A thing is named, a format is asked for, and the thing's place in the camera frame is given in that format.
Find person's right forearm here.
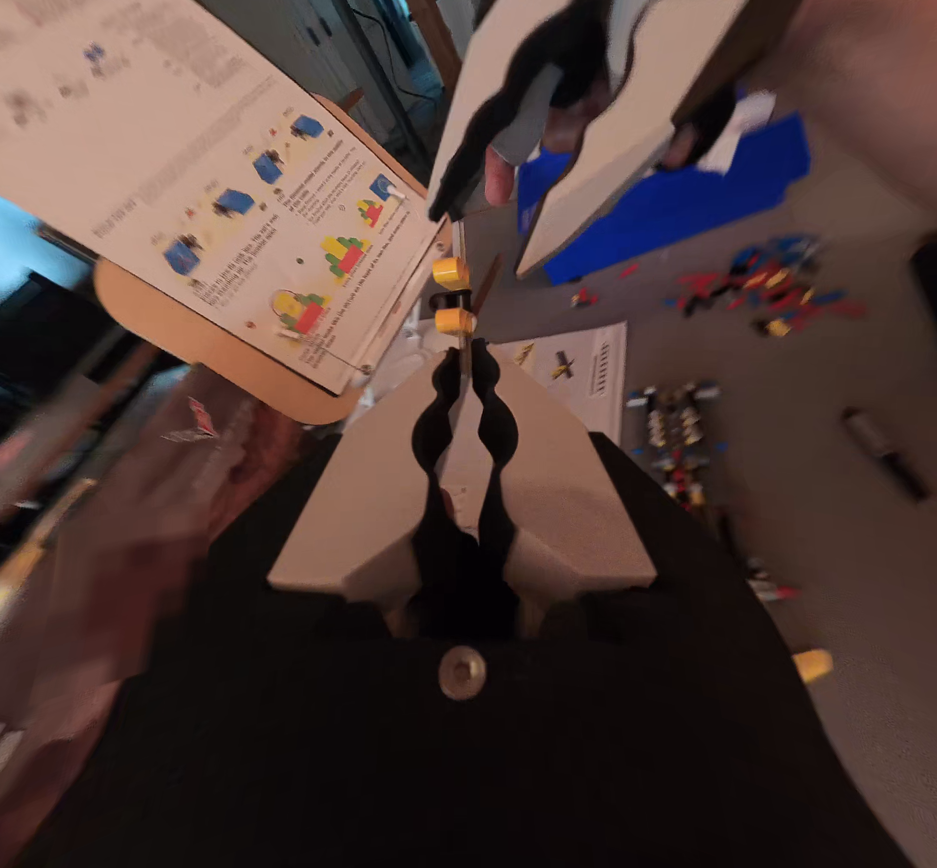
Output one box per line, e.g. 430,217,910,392
739,0,937,213

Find printed instruction sheet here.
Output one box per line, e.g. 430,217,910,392
0,0,442,394

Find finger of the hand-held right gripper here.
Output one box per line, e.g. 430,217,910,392
514,0,751,282
427,0,616,222

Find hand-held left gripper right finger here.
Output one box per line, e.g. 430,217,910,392
470,338,658,639

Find white wooden document stand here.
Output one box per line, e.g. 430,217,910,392
0,0,469,426

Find black lego beam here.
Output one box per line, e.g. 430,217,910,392
842,407,931,503

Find grey lego axle black connector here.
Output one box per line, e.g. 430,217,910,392
428,220,477,378

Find lego set box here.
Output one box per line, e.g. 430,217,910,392
0,363,308,737

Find wooden post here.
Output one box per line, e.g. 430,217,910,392
373,0,462,89

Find lego instruction booklet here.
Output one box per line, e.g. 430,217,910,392
490,322,629,444

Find white paper bags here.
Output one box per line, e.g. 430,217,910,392
695,92,777,173

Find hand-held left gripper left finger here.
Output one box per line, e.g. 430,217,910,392
267,350,466,639

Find pile of coloured lego pieces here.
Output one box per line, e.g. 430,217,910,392
662,234,868,338

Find lego car chassis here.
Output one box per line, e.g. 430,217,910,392
626,381,799,605

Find person's right hand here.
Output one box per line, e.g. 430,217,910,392
483,86,612,208

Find blue plastic bin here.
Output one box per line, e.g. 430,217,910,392
516,114,812,287

